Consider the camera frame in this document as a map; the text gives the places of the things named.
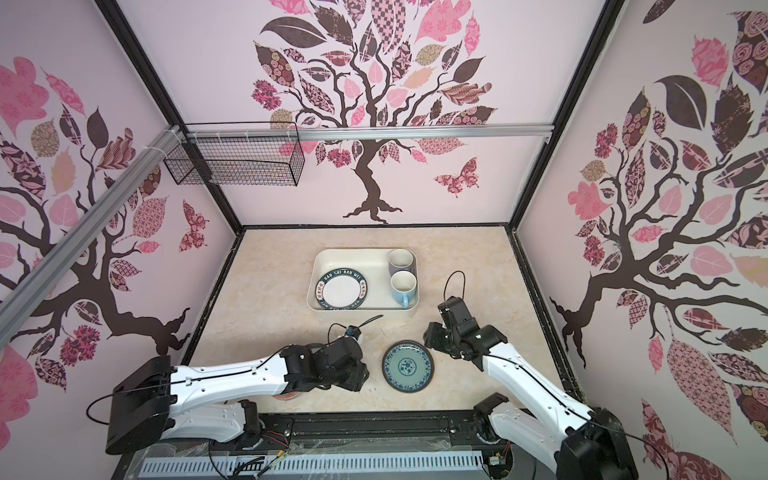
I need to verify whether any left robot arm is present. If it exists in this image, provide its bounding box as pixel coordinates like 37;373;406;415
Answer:
105;335;369;455

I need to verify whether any aluminium rail back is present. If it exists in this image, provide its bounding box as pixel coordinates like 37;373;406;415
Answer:
186;123;554;142

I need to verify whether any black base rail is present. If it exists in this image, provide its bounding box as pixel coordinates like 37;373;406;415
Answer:
117;395;557;479

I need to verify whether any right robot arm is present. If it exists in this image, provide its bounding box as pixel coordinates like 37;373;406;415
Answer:
424;296;639;479

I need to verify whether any white plastic bin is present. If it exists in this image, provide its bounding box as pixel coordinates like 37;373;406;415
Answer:
306;248;420;319

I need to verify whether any aluminium rail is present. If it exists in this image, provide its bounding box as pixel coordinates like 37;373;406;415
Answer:
186;123;554;142
1;125;184;345

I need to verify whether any white vented cable duct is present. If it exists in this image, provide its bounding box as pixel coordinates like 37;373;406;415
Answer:
136;451;486;479

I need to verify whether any light blue ceramic mug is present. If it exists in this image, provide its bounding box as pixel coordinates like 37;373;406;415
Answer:
390;270;418;310

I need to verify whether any purple ceramic mug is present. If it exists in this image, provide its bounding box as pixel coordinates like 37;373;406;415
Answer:
387;249;416;276

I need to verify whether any black wire basket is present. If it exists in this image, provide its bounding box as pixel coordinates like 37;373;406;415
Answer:
164;120;305;187

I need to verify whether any orange patterned bowl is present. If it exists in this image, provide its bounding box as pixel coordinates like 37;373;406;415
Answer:
272;392;302;401

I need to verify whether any aluminium rail left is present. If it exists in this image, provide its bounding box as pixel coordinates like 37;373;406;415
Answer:
1;125;184;345

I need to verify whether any white green-rimmed plate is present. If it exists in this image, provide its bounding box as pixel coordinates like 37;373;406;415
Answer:
314;268;368;310

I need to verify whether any teal floral small plate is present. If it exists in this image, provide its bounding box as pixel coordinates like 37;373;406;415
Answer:
382;340;435;394

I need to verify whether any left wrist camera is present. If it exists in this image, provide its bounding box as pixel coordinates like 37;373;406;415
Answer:
345;326;362;343

